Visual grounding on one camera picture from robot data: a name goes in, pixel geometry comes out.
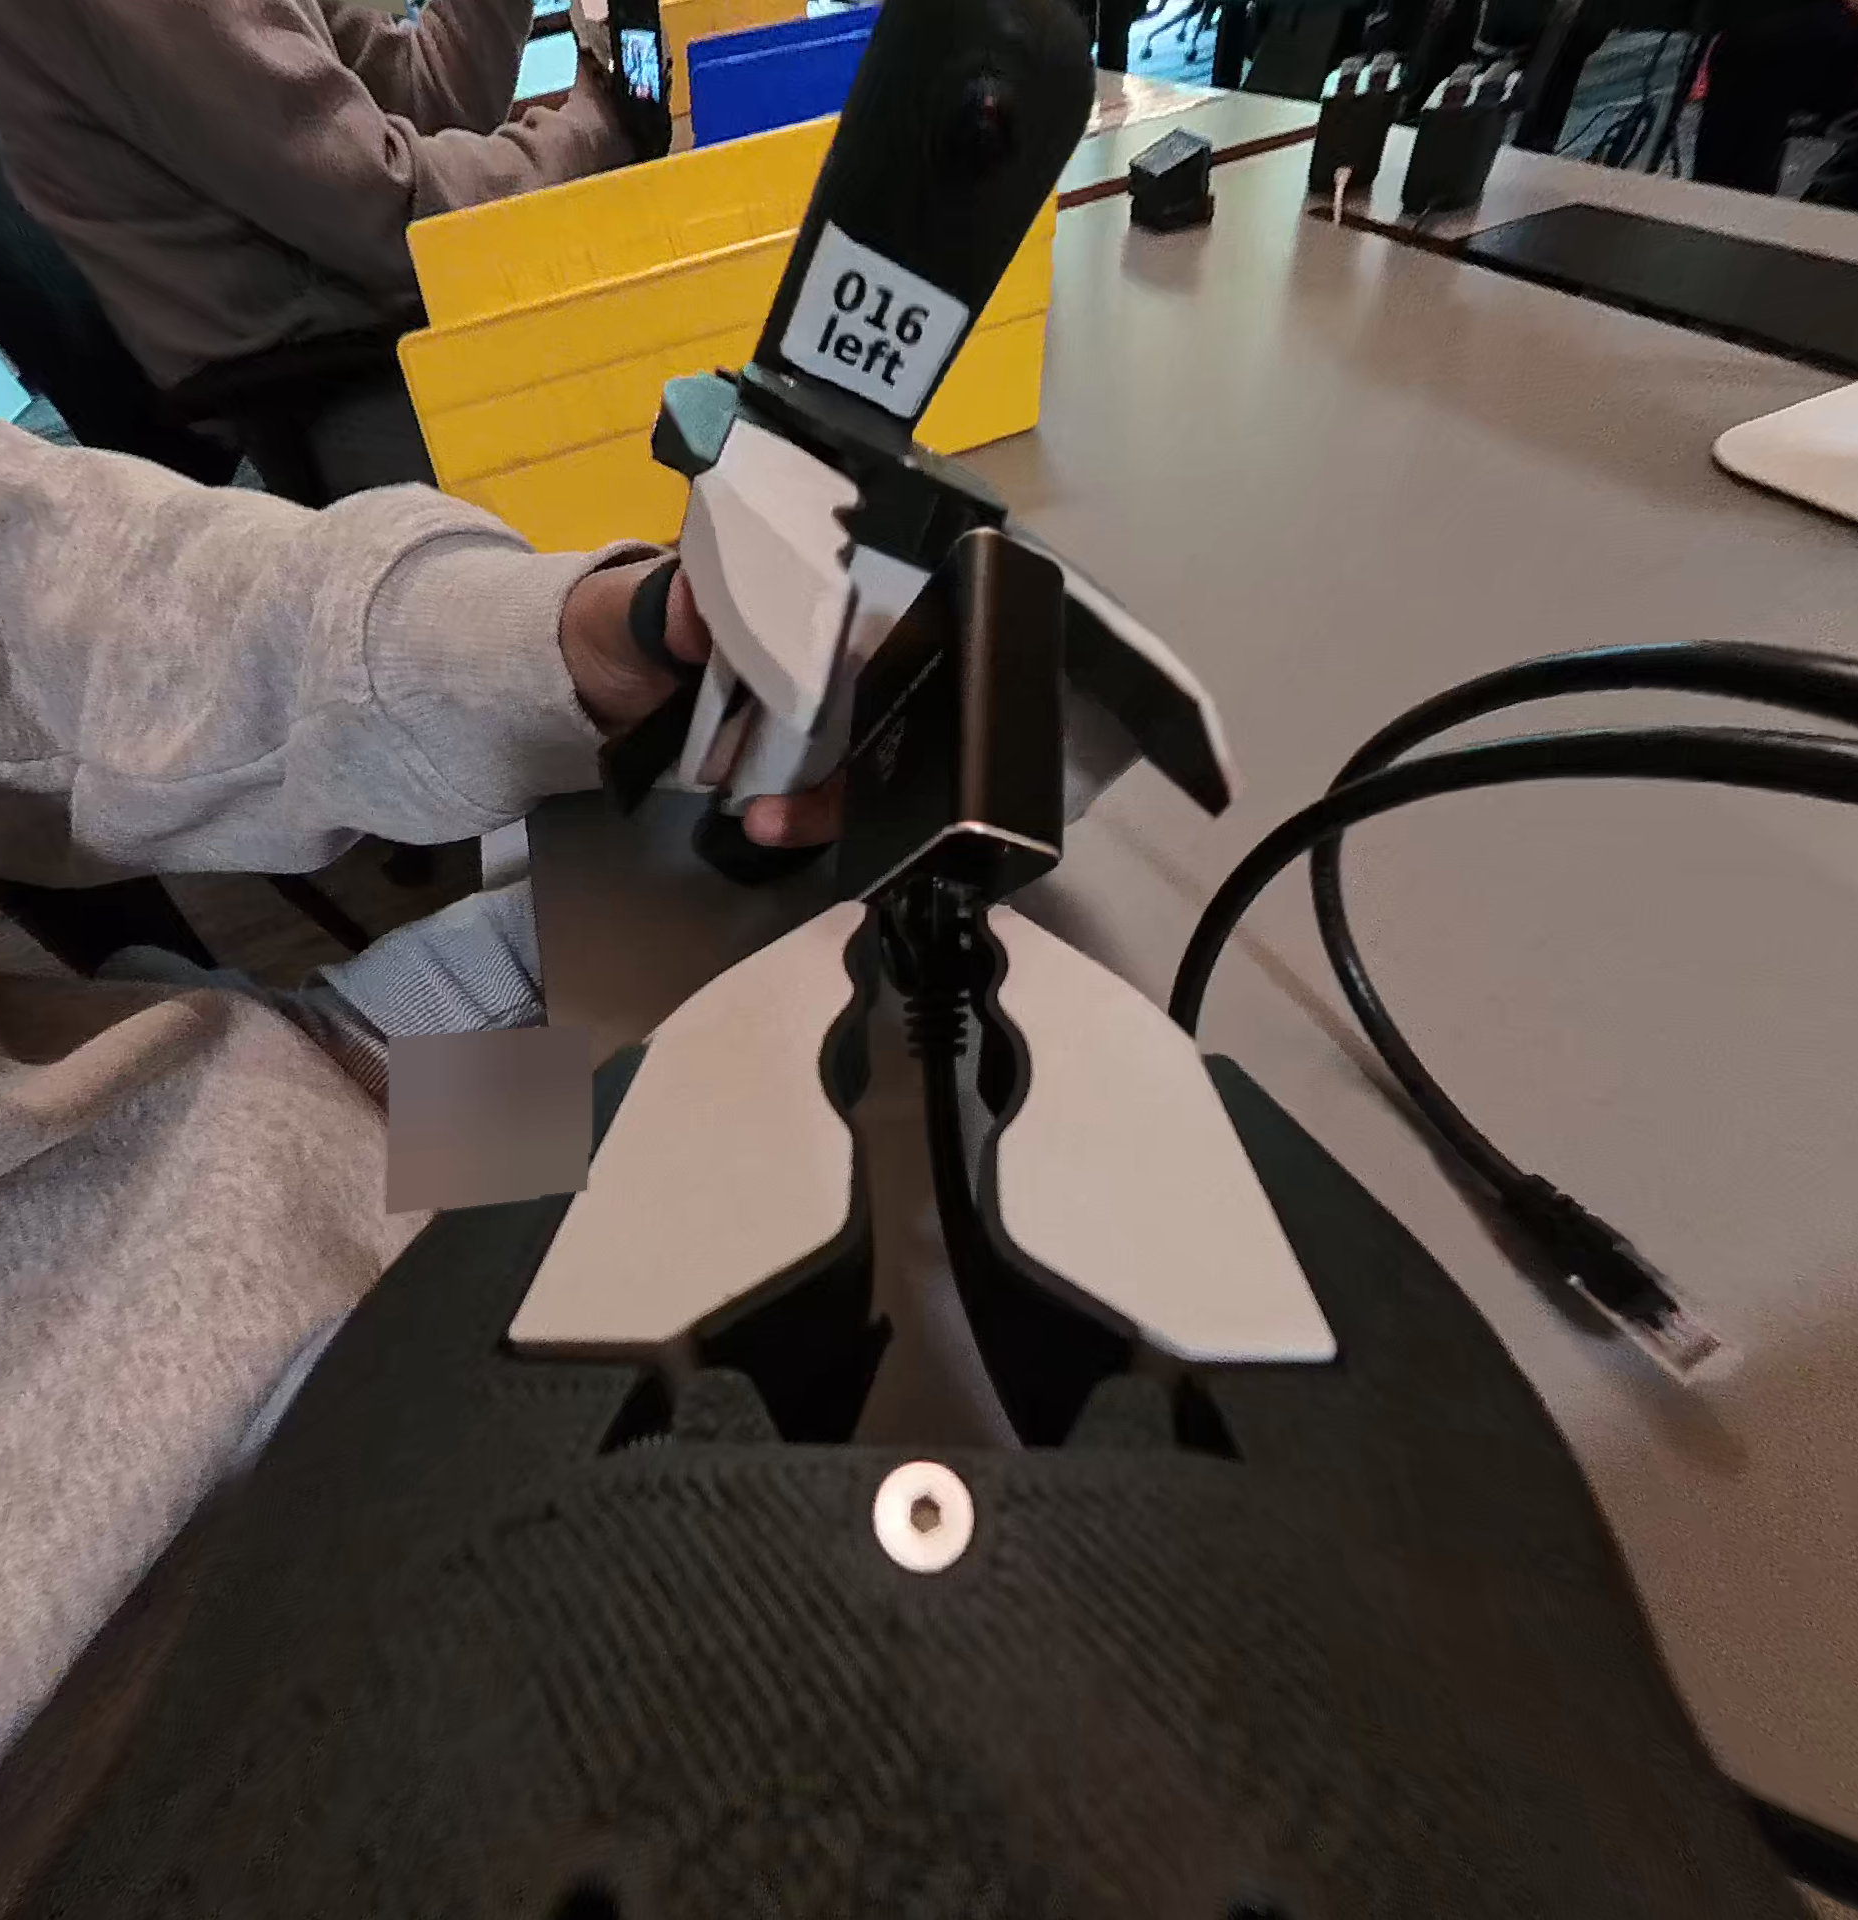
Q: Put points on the black mat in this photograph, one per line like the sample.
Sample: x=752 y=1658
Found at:
x=1695 y=276

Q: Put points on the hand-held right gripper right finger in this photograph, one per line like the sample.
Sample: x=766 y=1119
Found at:
x=1139 y=1185

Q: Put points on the blue plastic bin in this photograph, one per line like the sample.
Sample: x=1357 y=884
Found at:
x=764 y=83

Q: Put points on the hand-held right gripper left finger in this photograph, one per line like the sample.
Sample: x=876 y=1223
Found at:
x=704 y=1171

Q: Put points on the grey desk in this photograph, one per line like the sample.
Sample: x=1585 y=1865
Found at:
x=1394 y=495

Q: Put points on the person's left hand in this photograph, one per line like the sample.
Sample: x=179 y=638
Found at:
x=607 y=644

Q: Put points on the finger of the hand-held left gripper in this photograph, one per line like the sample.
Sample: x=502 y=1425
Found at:
x=1139 y=690
x=764 y=585

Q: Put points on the small black box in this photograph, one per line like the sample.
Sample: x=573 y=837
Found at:
x=1169 y=179

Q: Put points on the black network splitter adapter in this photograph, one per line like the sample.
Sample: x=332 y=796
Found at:
x=959 y=705

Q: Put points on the black device with grey top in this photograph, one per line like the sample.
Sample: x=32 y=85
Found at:
x=1453 y=151
x=1357 y=143

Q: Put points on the person's body in grey sweatshirt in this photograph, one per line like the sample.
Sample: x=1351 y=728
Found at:
x=119 y=1275

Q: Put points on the person's left forearm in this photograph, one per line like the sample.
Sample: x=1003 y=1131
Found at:
x=267 y=676

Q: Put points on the black smartphone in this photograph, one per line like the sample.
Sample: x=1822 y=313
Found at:
x=640 y=60

